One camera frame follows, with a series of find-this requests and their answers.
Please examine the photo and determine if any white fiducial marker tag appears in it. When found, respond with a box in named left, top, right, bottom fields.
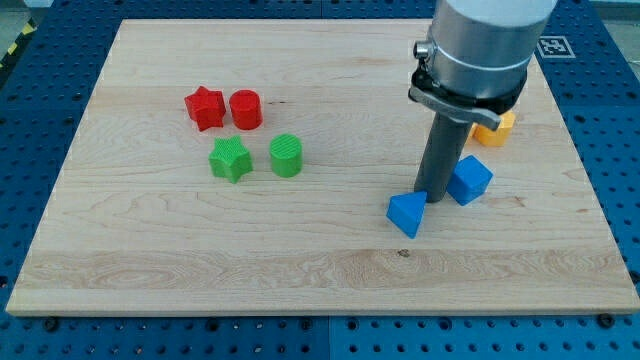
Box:
left=537, top=35, right=575, bottom=59

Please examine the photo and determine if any yellow block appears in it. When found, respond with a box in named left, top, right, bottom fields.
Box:
left=468, top=110, right=516, bottom=147

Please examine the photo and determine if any black bolt left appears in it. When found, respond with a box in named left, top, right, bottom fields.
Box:
left=43, top=317, right=59, bottom=332

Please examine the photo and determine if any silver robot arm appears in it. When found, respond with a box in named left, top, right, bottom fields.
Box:
left=409, top=0, right=557, bottom=130

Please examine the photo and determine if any red cylinder block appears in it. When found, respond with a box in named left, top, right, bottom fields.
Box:
left=229, top=89, right=263, bottom=130

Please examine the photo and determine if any red star block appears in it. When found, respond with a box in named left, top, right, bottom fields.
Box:
left=184, top=86, right=226, bottom=132

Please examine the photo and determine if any green cylinder block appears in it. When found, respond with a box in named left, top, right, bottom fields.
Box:
left=269, top=133, right=303, bottom=178

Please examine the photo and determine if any green star block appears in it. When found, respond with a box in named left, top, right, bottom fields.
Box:
left=208, top=135, right=253, bottom=184

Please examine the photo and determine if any wooden board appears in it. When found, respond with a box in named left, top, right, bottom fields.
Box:
left=7, top=19, right=639, bottom=317

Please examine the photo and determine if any black bolt right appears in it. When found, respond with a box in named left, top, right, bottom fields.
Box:
left=597, top=313, right=615, bottom=329

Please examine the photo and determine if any blue cube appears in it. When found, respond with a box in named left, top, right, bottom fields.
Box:
left=446, top=155, right=494, bottom=206

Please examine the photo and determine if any black bolt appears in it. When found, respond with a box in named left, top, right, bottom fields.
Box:
left=43, top=317, right=59, bottom=332
left=597, top=313, right=615, bottom=329

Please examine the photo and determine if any blue triangular prism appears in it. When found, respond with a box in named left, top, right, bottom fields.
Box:
left=386, top=191, right=428, bottom=239

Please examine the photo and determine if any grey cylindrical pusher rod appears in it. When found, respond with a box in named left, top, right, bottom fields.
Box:
left=414, top=113, right=472, bottom=203

